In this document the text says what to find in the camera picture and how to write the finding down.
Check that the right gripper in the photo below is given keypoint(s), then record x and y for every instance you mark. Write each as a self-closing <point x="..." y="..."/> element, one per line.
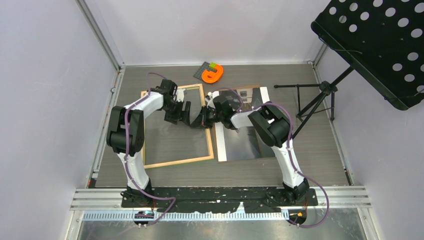
<point x="202" y="120"/>

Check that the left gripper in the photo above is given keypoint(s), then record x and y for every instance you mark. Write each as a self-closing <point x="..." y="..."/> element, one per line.
<point x="184" y="115"/>

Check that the wooden picture frame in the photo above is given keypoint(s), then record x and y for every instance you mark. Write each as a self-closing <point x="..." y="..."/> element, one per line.
<point x="208" y="142"/>

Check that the landscape photo print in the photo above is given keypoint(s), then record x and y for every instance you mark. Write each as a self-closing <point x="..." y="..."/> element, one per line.
<point x="238" y="142"/>

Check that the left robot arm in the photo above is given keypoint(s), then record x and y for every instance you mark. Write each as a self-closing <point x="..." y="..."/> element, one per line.
<point x="126" y="134"/>

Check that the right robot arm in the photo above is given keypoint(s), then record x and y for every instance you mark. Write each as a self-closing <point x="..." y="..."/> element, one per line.
<point x="274" y="127"/>

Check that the grey building baseplate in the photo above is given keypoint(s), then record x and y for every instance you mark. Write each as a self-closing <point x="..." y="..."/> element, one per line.
<point x="198" y="73"/>

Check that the orange plastic horseshoe piece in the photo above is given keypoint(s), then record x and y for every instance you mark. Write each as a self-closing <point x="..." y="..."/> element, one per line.
<point x="211" y="77"/>

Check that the green building brick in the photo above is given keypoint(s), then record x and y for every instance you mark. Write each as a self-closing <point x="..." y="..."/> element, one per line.
<point x="212" y="66"/>

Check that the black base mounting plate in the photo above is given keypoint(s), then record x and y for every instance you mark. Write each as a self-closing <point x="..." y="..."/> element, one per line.
<point x="216" y="200"/>

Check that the black perforated music stand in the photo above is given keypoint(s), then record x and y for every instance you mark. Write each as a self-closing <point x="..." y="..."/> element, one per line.
<point x="382" y="40"/>

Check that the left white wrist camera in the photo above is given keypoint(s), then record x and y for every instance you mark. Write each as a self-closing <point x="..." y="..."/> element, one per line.
<point x="180" y="95"/>

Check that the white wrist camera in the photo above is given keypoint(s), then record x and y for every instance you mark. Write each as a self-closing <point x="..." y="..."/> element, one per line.
<point x="209" y="100"/>
<point x="180" y="95"/>

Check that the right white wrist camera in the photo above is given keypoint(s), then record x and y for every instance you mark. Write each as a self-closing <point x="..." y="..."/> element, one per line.
<point x="209" y="100"/>

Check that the aluminium rail frame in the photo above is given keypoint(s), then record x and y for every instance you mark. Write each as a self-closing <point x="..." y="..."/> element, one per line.
<point x="342" y="213"/>

